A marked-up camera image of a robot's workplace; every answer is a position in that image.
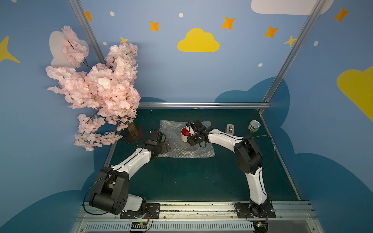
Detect white mug red inside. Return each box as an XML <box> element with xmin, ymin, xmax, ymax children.
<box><xmin>181</xmin><ymin>127</ymin><xmax>191</xmax><ymax>143</ymax></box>

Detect clear bubble wrap sheet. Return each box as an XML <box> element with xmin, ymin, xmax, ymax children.
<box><xmin>159</xmin><ymin>120</ymin><xmax>215</xmax><ymax>158</ymax></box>

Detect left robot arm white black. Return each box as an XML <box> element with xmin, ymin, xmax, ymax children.
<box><xmin>88</xmin><ymin>130</ymin><xmax>166</xmax><ymax>218</ymax></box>

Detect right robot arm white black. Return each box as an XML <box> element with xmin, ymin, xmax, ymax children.
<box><xmin>186</xmin><ymin>120</ymin><xmax>276</xmax><ymax>218</ymax></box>

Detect small metal tin can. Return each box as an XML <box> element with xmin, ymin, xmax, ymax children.
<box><xmin>248</xmin><ymin>120</ymin><xmax>261</xmax><ymax>133</ymax></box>

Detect pink cherry blossom tree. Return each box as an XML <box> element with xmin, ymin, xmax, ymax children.
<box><xmin>46</xmin><ymin>26</ymin><xmax>140</xmax><ymax>151</ymax></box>

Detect left circuit board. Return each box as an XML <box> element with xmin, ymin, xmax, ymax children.
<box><xmin>129</xmin><ymin>221</ymin><xmax>148</xmax><ymax>233</ymax></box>

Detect circuit board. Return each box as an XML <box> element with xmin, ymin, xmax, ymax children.
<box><xmin>253</xmin><ymin>222</ymin><xmax>268</xmax><ymax>233</ymax></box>
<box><xmin>129</xmin><ymin>221</ymin><xmax>148</xmax><ymax>233</ymax></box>

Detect right circuit board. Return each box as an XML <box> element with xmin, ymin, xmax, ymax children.
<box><xmin>253</xmin><ymin>222</ymin><xmax>268</xmax><ymax>233</ymax></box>

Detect aluminium frame back bar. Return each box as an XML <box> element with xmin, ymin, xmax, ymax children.
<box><xmin>139</xmin><ymin>102</ymin><xmax>270</xmax><ymax>109</ymax></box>

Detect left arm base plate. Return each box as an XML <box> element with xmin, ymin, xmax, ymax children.
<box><xmin>120</xmin><ymin>203</ymin><xmax>160</xmax><ymax>219</ymax></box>

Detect aluminium frame right post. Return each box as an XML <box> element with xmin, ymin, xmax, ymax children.
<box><xmin>258</xmin><ymin>0</ymin><xmax>327</xmax><ymax>115</ymax></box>

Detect aluminium frame post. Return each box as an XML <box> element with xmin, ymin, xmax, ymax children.
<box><xmin>69</xmin><ymin>0</ymin><xmax>105</xmax><ymax>64</ymax></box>
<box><xmin>258</xmin><ymin>0</ymin><xmax>327</xmax><ymax>115</ymax></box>

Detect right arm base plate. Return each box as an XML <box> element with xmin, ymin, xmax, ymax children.
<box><xmin>234</xmin><ymin>201</ymin><xmax>276</xmax><ymax>218</ymax></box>

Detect aluminium rail front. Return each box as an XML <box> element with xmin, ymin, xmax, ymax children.
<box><xmin>72</xmin><ymin>201</ymin><xmax>323</xmax><ymax>233</ymax></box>

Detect aluminium frame left post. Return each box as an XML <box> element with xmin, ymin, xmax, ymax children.
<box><xmin>69</xmin><ymin>0</ymin><xmax>105</xmax><ymax>64</ymax></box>

